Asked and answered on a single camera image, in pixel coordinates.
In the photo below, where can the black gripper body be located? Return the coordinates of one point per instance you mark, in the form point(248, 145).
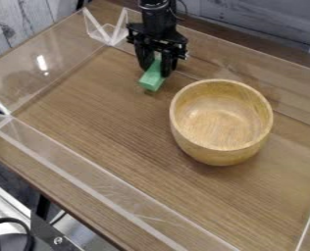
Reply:
point(155, 30)

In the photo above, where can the light wooden bowl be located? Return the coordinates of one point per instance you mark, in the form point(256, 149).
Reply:
point(221, 120)

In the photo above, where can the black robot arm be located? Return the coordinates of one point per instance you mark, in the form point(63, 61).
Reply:
point(154, 3)

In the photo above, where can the green rectangular block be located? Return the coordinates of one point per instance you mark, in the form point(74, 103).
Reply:
point(151, 79)

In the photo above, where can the black table leg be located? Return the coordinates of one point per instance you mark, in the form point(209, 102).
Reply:
point(41, 207)

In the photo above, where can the clear acrylic tray wall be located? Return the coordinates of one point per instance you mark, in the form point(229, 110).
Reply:
point(86, 136)

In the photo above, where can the black metal bracket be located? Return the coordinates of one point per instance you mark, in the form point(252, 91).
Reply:
point(48, 239)

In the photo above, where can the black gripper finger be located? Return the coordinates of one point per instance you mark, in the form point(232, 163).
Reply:
point(145, 55)
point(167, 62)

